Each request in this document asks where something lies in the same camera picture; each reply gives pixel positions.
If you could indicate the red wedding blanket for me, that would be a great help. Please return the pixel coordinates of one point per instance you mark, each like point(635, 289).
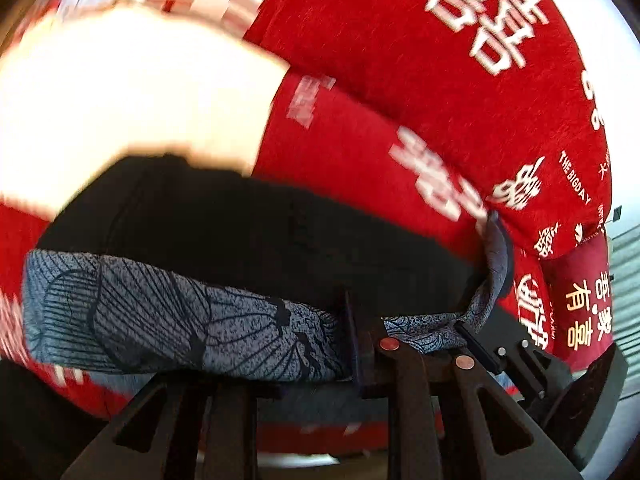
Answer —
point(79, 96)

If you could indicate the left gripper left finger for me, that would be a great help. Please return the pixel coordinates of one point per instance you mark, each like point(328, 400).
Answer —
point(182, 424)

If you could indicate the red wedding quilt roll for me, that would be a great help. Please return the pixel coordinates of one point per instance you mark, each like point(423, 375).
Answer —
point(432, 113)

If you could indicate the black pants with patterned hem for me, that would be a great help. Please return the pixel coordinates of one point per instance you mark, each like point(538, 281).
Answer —
point(157, 264)

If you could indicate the dark red cushion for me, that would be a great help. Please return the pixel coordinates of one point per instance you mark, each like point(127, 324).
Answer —
point(580, 292)

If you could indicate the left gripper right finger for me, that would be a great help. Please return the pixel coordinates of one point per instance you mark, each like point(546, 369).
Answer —
point(447, 418)

